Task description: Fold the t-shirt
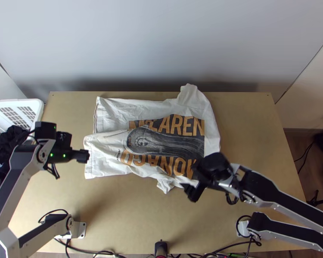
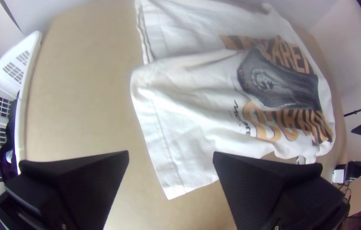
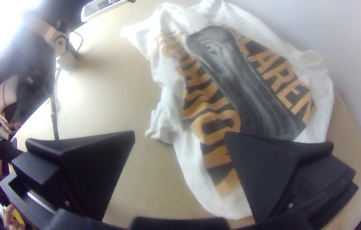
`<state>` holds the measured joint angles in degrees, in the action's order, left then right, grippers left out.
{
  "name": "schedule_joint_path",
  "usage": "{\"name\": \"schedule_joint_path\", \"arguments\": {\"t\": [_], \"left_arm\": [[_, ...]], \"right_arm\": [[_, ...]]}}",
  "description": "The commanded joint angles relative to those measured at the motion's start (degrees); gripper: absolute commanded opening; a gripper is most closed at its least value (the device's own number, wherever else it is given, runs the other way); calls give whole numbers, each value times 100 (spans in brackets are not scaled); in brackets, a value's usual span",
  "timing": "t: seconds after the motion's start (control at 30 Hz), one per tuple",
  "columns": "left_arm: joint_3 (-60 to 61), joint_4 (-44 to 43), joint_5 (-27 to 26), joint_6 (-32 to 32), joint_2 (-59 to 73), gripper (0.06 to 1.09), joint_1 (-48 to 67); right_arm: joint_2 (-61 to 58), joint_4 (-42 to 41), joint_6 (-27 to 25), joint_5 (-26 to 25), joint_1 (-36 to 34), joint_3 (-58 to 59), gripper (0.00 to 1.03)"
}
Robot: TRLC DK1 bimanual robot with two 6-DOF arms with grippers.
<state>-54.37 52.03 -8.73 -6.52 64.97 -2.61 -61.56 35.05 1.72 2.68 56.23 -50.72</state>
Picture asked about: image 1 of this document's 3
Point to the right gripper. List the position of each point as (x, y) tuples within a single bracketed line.
[(212, 169)]

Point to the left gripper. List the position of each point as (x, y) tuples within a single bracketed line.
[(80, 156)]

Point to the white t-shirt with orange print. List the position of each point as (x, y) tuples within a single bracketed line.
[(150, 113)]

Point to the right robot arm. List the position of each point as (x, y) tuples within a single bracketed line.
[(272, 190)]

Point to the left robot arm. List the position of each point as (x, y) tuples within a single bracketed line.
[(5, 188)]

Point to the black garment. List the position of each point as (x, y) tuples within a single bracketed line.
[(5, 137)]

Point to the white laundry basket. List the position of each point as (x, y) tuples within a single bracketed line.
[(16, 103)]

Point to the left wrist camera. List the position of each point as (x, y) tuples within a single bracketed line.
[(64, 138)]

